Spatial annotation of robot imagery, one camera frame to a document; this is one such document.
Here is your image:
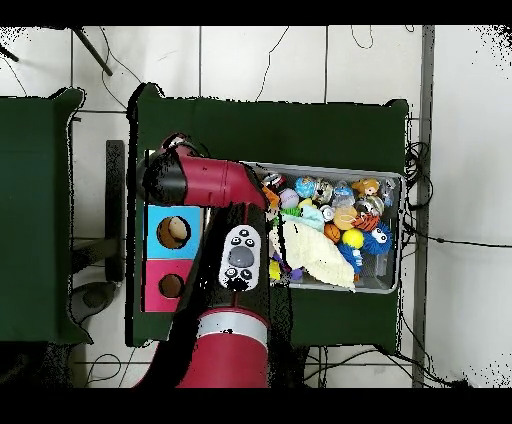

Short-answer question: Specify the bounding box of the dark green tablecloth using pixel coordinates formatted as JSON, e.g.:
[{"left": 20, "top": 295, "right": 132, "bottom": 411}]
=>
[
  {"left": 125, "top": 82, "right": 410, "bottom": 348},
  {"left": 0, "top": 87, "right": 94, "bottom": 347}
]

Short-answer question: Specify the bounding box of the orange striped tiger plush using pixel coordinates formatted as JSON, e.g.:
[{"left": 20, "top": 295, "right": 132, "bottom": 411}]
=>
[{"left": 351, "top": 213, "right": 381, "bottom": 234}]

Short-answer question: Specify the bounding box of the orange plastic building block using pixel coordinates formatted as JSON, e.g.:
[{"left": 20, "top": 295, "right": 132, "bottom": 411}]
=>
[{"left": 261, "top": 184, "right": 281, "bottom": 211}]

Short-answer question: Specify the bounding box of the cream knitted cloth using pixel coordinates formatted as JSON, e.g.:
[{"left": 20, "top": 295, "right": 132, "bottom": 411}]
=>
[{"left": 269, "top": 220, "right": 358, "bottom": 294}]

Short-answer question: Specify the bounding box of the wooden three-hole sorting box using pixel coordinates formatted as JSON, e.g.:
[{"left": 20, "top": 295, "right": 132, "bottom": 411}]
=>
[{"left": 141, "top": 149, "right": 203, "bottom": 314}]

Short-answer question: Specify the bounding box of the mint green cloth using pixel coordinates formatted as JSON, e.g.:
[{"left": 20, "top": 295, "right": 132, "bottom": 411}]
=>
[{"left": 281, "top": 204, "right": 326, "bottom": 234}]

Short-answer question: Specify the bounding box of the tangled black cable bundle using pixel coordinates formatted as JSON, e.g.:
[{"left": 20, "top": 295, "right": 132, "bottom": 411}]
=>
[{"left": 402, "top": 141, "right": 435, "bottom": 213}]

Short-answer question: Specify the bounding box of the silver mesh bin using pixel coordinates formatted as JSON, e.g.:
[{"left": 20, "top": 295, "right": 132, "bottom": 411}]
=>
[{"left": 243, "top": 160, "right": 403, "bottom": 296}]

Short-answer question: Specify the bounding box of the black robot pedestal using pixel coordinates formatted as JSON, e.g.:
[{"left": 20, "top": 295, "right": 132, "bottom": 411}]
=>
[{"left": 267, "top": 341, "right": 311, "bottom": 388}]

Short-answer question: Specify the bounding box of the gray floor cable duct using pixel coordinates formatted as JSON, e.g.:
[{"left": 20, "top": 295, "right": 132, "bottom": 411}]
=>
[{"left": 412, "top": 25, "right": 436, "bottom": 388}]

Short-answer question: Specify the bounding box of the white baseball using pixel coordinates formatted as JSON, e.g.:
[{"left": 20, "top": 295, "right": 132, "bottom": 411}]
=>
[{"left": 278, "top": 187, "right": 301, "bottom": 210}]

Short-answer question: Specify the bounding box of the thin black floor cable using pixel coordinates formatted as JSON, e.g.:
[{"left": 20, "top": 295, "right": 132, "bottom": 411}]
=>
[{"left": 403, "top": 223, "right": 512, "bottom": 249}]

